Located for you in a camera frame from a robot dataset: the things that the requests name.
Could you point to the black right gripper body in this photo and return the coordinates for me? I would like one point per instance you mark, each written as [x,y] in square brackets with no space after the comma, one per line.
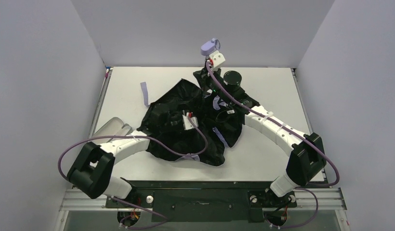
[203,76]

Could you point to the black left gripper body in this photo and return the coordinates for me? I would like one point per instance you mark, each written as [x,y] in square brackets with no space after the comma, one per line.
[174,118]

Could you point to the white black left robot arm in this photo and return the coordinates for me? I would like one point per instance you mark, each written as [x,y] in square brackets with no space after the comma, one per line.
[91,171]

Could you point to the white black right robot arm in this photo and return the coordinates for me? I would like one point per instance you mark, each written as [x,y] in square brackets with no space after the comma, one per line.
[280,134]

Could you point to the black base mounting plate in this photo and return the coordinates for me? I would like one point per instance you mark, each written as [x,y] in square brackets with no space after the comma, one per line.
[209,201]

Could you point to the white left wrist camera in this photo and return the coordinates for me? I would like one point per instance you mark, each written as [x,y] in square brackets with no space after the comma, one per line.
[190,121]

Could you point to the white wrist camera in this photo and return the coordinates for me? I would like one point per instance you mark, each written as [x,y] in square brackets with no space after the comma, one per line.
[216,60]
[190,121]

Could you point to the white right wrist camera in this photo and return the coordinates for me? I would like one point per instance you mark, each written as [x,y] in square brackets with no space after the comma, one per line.
[216,60]

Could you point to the aluminium table edge rail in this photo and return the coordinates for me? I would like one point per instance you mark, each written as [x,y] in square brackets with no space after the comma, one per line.
[100,102]

